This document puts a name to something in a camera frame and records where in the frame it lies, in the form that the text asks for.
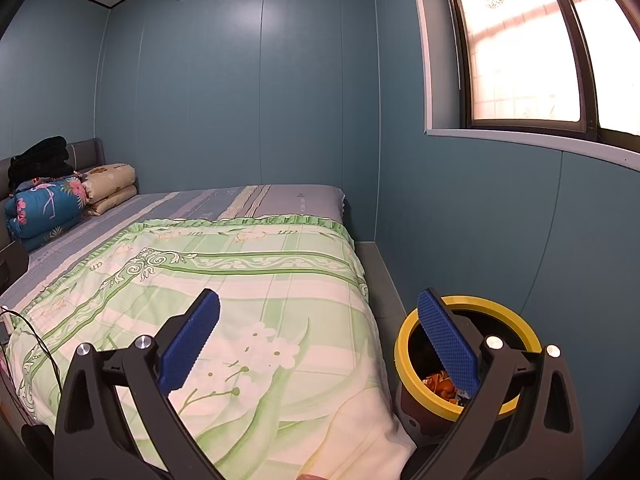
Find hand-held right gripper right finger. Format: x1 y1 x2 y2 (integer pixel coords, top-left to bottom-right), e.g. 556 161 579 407
417 288 586 480

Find black cable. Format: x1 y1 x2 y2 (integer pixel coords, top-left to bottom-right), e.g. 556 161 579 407
0 310 66 391

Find green floral blanket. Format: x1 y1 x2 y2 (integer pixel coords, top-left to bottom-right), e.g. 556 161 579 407
9 214 418 480

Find orange snack wrapper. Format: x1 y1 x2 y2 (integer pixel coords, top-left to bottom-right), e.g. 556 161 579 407
422 371 463 405

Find grey bed headboard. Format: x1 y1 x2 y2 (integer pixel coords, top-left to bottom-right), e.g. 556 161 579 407
0 137 107 261

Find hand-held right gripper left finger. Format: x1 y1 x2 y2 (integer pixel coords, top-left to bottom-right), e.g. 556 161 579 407
52 288 223 480

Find blue floral folded quilt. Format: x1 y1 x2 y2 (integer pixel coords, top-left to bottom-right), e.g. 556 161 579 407
5 172 87 252

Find black folded clothes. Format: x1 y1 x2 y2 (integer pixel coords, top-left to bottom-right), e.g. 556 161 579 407
7 136 76 186

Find bed with striped sheet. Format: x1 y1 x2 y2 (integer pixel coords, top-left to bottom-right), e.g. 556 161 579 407
0 184 347 311

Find beige pillows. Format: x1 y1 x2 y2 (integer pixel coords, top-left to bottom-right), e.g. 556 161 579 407
80 162 138 217

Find yellow-rimmed brown bin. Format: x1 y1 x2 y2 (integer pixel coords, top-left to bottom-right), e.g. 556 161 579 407
394 296 543 448

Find brown-framed window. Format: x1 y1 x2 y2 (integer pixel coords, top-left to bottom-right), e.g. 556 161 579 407
407 0 640 168

